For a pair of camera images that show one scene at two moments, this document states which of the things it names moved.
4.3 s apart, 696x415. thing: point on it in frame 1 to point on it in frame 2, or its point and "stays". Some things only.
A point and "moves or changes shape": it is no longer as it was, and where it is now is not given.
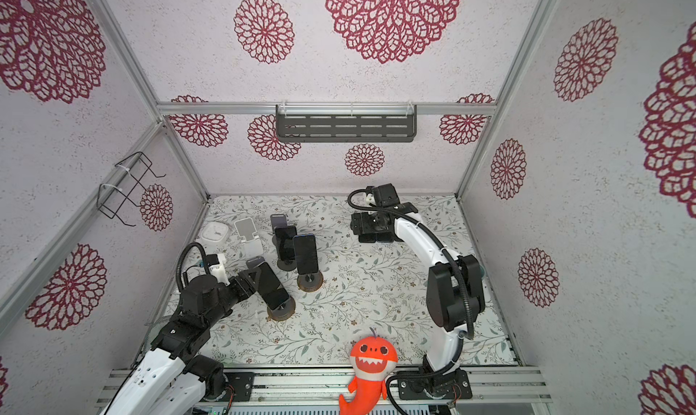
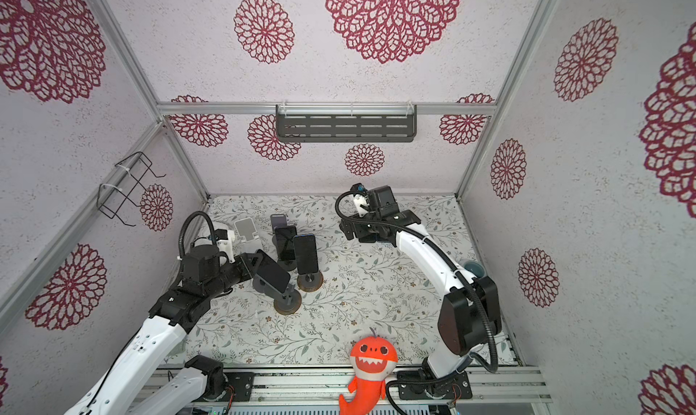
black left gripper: x=242 y=283 to x=243 y=262
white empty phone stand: x=251 y=243 stays
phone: x=270 y=287 moves or changes shape
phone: x=285 y=241 stays
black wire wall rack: x=131 y=187 stays
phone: x=306 y=253 stays
